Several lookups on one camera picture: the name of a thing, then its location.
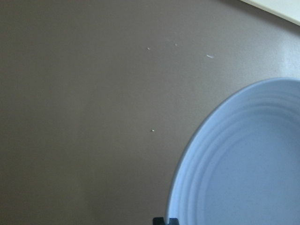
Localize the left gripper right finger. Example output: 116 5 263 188
169 218 180 225

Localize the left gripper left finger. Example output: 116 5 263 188
152 217 164 225

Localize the blue plate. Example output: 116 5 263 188
165 78 300 225

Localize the cream rabbit tray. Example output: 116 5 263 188
243 0 300 26

